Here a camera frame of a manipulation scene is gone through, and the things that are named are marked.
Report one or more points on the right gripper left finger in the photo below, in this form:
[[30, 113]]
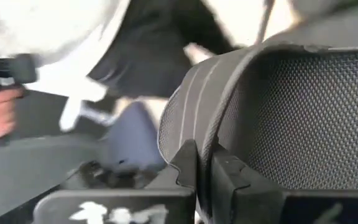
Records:
[[179, 174]]

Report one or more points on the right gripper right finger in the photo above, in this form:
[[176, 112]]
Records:
[[244, 205]]

